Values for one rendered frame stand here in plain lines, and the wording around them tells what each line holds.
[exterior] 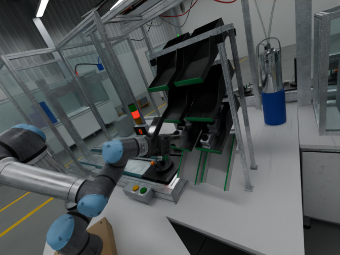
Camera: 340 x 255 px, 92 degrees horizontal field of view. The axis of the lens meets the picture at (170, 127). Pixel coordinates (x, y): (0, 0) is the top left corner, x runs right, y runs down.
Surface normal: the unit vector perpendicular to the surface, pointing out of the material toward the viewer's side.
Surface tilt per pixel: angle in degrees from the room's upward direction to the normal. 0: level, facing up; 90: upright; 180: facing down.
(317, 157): 90
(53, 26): 90
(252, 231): 0
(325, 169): 90
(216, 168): 45
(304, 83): 90
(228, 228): 0
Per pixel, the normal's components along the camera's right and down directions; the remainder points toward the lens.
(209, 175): -0.68, -0.25
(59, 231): -0.34, -0.75
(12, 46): 0.71, 0.04
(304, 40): -0.51, 0.51
